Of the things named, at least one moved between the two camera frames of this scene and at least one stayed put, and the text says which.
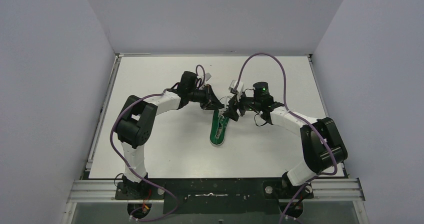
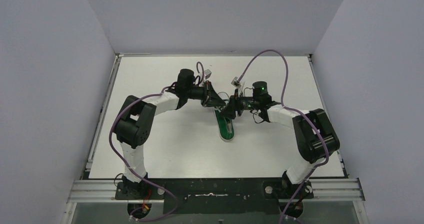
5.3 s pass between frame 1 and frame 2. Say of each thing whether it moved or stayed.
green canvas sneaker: moved
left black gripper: stayed
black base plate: stayed
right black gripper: stayed
